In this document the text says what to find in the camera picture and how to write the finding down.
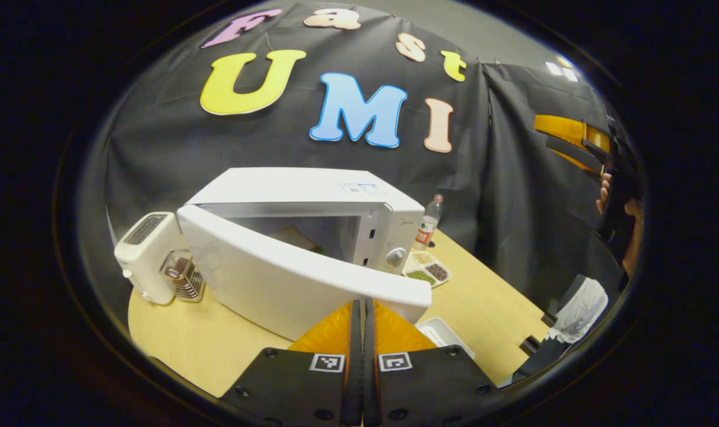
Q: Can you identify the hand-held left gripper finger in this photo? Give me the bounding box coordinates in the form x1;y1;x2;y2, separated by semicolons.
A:
220;298;364;427
363;298;505;427

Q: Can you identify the white microwave oven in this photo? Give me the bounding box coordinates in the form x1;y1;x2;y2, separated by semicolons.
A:
177;167;432;342

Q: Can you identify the small ceiling light panel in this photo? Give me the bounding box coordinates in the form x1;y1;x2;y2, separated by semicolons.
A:
543;56;580;82

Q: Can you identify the white rectangular tray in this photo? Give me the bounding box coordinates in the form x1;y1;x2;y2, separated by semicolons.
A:
415;317;476;360

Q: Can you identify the white divided bean dish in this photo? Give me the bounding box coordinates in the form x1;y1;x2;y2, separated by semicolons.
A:
402;250;453;289

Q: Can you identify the white plastic bag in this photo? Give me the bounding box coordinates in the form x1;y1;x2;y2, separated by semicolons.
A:
551;277;609;345

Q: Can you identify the clear plastic water bottle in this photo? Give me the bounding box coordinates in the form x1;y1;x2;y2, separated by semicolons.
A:
413;194;444;251

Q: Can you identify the black chair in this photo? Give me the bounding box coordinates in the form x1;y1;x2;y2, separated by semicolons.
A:
511;274;610;385

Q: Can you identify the clear glass jar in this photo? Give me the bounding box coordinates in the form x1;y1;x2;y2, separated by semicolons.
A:
161;249;206;304

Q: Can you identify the white toaster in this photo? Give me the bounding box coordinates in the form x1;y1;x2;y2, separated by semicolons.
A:
114;212;188;305

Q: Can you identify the black backdrop cloth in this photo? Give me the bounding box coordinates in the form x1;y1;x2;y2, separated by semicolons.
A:
78;3;633;309

